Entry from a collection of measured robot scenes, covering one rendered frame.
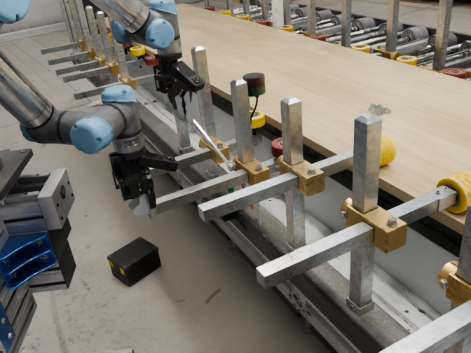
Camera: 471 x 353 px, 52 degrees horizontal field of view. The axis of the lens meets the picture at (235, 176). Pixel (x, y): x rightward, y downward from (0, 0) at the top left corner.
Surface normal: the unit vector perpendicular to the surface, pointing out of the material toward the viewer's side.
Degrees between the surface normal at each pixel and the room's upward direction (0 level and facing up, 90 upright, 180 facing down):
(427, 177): 0
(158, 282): 0
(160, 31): 90
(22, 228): 90
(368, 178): 90
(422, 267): 90
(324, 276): 0
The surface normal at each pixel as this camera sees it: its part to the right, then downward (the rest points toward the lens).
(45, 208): 0.07, 0.48
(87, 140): -0.30, 0.49
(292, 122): 0.48, 0.39
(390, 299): -0.10, -0.87
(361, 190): -0.88, 0.30
